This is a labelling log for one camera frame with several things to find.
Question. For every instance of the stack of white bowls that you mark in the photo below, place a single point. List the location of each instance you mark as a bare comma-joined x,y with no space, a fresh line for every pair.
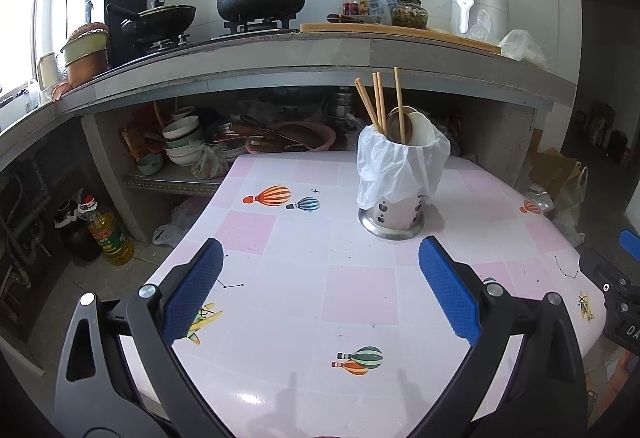
183,137

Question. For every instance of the stainless steel utensil holder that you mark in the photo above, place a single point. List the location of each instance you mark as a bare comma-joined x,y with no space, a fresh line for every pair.
394,221

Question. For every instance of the yellow cooking oil bottle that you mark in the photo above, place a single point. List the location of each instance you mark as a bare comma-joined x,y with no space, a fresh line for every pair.
102,223

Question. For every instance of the brown enamel pot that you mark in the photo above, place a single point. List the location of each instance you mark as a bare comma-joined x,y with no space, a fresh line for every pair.
85,53

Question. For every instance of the white plastic bag liner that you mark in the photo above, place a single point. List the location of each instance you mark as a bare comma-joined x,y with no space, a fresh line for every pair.
394,172

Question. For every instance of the cream plastic ladle spoon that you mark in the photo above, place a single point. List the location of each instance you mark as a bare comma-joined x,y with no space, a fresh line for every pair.
419,131

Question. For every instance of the wooden chopstick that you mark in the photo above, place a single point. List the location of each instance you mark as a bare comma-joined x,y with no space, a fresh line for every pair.
373,80
364,96
380,102
400,108

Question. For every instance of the blue seasoning packet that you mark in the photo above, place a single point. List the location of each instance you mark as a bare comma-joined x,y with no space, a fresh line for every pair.
382,11

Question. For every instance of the pink plastic basin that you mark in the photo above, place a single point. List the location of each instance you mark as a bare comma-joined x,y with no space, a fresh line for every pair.
291,137

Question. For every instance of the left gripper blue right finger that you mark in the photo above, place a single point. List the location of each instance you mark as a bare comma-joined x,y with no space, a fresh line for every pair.
456,300

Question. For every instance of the concrete kitchen counter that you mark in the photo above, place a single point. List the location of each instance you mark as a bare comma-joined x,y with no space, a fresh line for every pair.
297,59

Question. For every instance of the black frying pan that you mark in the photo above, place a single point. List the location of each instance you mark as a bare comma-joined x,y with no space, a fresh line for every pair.
163,22

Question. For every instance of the kitchen cleaver knife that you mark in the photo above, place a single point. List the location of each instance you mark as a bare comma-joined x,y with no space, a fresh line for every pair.
350,19

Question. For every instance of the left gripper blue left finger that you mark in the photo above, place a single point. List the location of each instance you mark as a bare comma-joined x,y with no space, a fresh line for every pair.
186,287

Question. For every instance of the wooden cutting board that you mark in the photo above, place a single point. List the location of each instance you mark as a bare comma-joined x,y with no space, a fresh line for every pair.
403,32

